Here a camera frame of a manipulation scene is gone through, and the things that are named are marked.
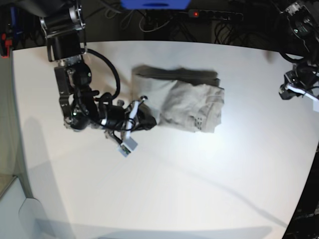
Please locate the black power strip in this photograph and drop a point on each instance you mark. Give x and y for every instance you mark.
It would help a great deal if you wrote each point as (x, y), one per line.
(215, 15)

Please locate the red and blue clamp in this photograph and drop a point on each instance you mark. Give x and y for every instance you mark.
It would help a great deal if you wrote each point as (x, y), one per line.
(7, 29)

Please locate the grey t-shirt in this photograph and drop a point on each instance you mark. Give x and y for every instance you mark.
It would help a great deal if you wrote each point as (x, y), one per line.
(185, 99)

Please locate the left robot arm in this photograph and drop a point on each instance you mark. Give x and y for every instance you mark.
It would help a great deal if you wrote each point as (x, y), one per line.
(302, 19)

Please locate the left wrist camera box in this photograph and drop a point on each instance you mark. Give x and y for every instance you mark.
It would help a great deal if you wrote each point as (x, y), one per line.
(316, 106)

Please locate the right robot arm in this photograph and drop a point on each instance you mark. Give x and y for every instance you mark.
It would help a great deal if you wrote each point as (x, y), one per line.
(63, 25)

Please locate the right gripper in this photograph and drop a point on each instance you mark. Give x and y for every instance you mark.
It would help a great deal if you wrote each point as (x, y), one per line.
(137, 118)

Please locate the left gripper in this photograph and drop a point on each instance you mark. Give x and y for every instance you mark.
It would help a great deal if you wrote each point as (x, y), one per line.
(302, 85)

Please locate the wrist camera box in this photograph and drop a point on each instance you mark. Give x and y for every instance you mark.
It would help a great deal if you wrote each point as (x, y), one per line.
(316, 106)
(127, 147)

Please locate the blue box overhead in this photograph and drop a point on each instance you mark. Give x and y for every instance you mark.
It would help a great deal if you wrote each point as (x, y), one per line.
(155, 4)

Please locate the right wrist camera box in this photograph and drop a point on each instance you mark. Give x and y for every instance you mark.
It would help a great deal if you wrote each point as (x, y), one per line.
(127, 147)

